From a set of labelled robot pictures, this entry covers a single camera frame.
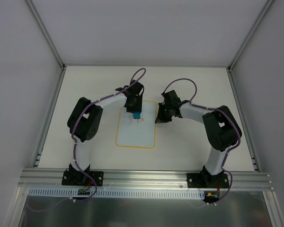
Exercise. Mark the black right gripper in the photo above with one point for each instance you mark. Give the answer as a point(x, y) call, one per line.
point(166, 111)

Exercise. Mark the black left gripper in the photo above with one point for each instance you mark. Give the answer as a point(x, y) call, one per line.
point(134, 108)

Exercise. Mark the blue whiteboard eraser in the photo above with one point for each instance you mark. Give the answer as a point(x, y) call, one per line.
point(137, 115)

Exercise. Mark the yellow framed whiteboard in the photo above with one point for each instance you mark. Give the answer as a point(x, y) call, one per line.
point(137, 133)

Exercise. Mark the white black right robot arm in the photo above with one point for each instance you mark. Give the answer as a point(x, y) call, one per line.
point(222, 130)

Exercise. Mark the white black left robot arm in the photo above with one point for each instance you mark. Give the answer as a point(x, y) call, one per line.
point(84, 122)

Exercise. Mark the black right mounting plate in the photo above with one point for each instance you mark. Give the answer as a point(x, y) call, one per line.
point(199, 180)

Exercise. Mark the black mounting plate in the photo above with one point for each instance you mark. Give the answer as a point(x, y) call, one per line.
point(77, 178)
point(199, 180)

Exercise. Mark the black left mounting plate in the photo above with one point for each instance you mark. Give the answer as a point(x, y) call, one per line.
point(77, 178)

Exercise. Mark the white slotted cable duct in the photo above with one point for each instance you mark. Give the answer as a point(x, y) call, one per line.
point(118, 193)

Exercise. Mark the left aluminium side rail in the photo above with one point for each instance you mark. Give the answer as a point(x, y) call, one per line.
point(47, 120)

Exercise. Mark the aluminium side rail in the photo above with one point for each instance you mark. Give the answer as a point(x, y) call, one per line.
point(47, 120)
point(249, 141)

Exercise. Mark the right aluminium side rail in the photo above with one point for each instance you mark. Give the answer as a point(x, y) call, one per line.
point(249, 141)

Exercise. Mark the aluminium corner post left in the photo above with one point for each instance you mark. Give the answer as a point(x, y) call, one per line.
point(37, 18)

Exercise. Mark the aluminium corner post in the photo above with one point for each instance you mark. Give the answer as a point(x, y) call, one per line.
point(37, 18)
point(260, 17)

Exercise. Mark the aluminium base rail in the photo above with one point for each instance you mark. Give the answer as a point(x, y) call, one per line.
point(134, 179)

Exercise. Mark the aluminium corner post right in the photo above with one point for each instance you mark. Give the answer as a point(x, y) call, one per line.
point(260, 17)

